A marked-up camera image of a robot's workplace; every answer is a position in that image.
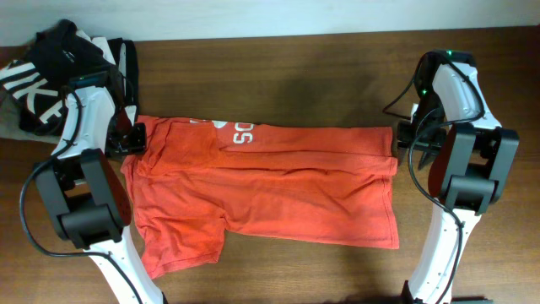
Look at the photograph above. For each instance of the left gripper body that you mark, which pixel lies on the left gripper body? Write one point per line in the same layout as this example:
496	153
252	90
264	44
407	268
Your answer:
126	135

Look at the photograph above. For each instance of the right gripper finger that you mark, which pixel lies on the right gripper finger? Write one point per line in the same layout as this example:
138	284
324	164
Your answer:
402	154
426	158

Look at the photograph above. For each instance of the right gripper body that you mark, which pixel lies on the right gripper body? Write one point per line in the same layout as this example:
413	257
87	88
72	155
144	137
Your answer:
429	111

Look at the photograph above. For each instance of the red printed t-shirt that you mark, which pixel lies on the red printed t-shirt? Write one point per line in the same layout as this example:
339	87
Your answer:
198	179

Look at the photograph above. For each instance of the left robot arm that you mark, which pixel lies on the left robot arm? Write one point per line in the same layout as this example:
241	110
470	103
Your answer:
85	201

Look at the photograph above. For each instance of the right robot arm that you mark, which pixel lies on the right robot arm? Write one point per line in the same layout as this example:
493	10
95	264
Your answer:
459	157

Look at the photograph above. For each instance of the white folded garment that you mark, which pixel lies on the white folded garment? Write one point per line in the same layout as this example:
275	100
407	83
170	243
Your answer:
114	51

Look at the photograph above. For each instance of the black folded garment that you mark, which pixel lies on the black folded garment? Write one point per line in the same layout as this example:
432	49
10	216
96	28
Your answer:
56	63

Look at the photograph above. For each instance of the black Nike t-shirt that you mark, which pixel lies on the black Nike t-shirt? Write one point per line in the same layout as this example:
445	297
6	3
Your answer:
35	79

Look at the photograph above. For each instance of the grey folded garment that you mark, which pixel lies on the grey folded garment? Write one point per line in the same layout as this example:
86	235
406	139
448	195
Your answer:
12	112

